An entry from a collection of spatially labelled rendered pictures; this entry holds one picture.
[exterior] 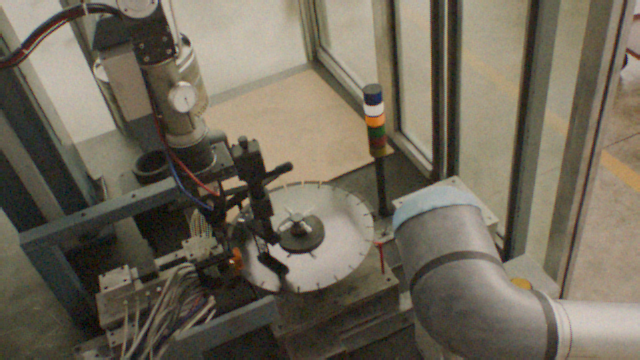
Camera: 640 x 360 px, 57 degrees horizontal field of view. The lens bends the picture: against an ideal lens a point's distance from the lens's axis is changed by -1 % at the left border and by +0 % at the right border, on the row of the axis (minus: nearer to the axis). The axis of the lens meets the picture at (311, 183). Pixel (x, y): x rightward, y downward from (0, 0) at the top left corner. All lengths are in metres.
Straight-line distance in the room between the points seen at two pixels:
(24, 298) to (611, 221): 2.19
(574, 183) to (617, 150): 1.94
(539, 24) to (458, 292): 0.53
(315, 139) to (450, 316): 1.30
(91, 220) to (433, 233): 0.91
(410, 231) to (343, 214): 0.63
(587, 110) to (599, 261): 1.56
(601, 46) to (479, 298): 0.48
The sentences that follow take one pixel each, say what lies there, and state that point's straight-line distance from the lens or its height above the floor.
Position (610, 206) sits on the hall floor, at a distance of 2.80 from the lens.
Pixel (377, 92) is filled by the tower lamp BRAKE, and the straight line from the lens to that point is 1.36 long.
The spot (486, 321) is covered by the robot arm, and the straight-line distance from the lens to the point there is 0.67.
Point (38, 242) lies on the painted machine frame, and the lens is 1.47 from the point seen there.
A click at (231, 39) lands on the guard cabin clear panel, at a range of 2.24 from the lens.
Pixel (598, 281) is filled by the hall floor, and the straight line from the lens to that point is 2.51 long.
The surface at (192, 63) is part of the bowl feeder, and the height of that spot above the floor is 1.07.
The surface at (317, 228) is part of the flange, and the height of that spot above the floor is 0.96.
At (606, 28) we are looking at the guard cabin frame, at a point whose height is 1.45.
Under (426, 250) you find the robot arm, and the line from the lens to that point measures 0.72.
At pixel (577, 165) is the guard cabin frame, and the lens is 1.13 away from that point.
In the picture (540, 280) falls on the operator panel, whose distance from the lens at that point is 1.32.
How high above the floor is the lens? 1.92
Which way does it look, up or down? 42 degrees down
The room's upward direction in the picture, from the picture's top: 11 degrees counter-clockwise
